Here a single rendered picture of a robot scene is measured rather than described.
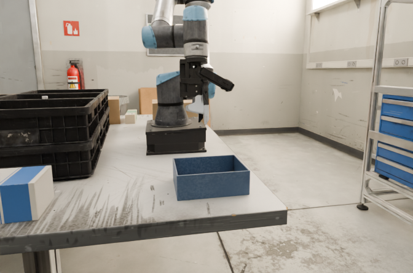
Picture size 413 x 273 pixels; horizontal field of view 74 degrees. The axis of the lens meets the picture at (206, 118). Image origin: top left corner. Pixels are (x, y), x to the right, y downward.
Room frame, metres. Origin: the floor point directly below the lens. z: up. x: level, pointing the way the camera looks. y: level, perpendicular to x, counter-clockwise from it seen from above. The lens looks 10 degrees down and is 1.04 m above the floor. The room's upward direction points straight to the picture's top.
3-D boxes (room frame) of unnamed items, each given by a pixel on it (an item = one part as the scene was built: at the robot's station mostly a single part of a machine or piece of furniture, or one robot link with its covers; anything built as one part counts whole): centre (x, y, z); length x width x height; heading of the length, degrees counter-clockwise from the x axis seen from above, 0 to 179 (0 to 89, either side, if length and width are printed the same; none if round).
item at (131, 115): (1.85, 0.52, 0.73); 0.24 x 0.06 x 0.06; 11
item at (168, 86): (1.22, 0.16, 0.97); 0.13 x 0.12 x 0.14; 90
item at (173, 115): (1.22, 0.16, 0.85); 0.15 x 0.15 x 0.10
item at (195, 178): (0.76, -0.01, 0.74); 0.20 x 0.15 x 0.07; 101
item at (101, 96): (1.19, 0.67, 0.92); 0.40 x 0.30 x 0.02; 106
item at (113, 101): (1.79, 0.73, 0.78); 0.30 x 0.22 x 0.16; 108
